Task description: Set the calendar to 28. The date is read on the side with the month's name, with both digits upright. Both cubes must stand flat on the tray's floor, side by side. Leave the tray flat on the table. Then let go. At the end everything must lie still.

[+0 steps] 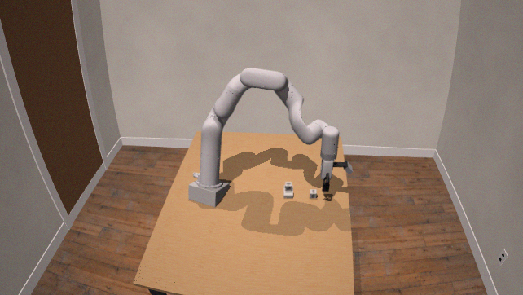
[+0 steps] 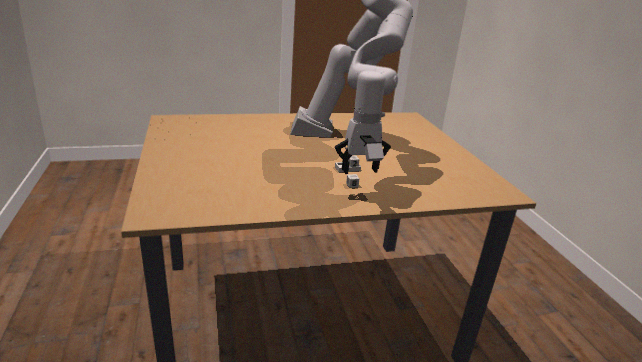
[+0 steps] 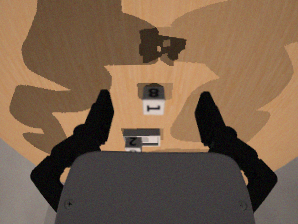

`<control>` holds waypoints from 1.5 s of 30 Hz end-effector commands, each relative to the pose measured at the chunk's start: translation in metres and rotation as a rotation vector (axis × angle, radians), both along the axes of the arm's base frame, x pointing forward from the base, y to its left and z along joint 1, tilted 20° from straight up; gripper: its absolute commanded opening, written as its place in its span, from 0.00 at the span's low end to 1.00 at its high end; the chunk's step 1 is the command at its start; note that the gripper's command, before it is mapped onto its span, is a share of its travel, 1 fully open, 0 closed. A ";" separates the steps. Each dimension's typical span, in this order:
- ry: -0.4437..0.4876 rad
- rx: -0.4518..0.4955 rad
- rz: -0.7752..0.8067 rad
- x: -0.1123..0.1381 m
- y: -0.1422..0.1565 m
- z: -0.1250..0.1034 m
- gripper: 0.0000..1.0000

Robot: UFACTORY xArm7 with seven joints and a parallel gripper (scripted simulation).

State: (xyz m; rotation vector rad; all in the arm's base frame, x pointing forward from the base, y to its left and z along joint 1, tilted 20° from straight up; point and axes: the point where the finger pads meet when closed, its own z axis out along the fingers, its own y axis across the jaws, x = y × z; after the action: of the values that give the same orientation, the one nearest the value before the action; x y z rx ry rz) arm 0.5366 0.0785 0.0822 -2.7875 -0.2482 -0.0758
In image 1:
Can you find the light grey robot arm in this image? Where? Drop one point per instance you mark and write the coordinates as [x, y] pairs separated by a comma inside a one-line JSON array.
[[211, 133]]

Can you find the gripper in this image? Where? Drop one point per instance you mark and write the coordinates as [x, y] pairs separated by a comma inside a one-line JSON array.
[[326, 167]]

